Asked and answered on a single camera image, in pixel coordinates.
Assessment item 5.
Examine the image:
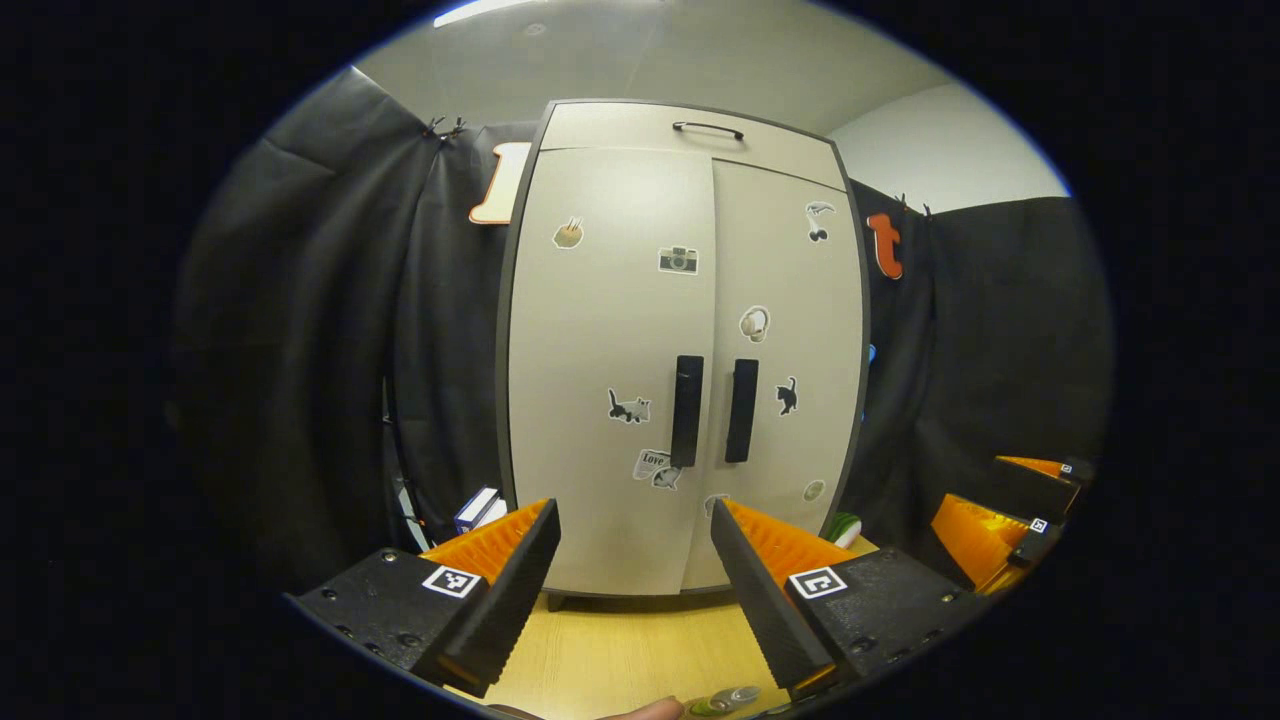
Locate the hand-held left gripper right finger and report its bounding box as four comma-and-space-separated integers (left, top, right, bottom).
709, 498, 992, 702

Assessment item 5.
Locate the white and grey cabinet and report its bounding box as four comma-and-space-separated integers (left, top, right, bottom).
497, 98, 871, 613

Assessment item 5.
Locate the white cabinet drawer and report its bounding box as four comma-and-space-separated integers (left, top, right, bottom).
540, 100, 849, 191

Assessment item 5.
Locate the ceiling light panel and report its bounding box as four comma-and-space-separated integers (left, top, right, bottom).
433, 0, 561, 29

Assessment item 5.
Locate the black door handle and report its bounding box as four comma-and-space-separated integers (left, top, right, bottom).
670, 355, 705, 469
725, 358, 760, 464

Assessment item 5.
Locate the clear bottle with green label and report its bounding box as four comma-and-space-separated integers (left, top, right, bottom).
688, 685, 764, 717

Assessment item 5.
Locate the blue and white box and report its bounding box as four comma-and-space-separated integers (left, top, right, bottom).
453, 486, 509, 533

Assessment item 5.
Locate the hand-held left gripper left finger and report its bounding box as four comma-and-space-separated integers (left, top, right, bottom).
287, 498, 562, 700

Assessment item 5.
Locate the white cabinet door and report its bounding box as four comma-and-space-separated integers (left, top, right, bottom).
508, 148, 717, 598
680, 160, 866, 591

